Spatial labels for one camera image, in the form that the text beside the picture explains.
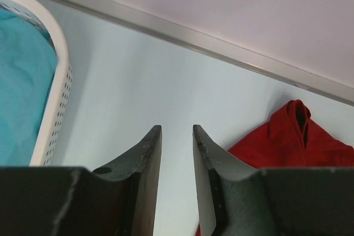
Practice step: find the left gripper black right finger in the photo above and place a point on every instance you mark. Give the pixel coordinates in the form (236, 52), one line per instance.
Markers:
(236, 199)

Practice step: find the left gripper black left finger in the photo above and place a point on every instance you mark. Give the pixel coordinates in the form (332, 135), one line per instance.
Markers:
(118, 198)

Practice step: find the red t shirt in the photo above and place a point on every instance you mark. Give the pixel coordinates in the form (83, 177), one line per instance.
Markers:
(291, 139)

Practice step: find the turquoise t shirt in basket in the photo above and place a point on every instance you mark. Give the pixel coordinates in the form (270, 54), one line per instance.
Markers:
(28, 64)

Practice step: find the white laundry basket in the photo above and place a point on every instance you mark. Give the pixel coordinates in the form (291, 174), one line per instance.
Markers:
(36, 14)

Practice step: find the aluminium frame rail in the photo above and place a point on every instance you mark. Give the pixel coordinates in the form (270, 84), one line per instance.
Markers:
(192, 39)

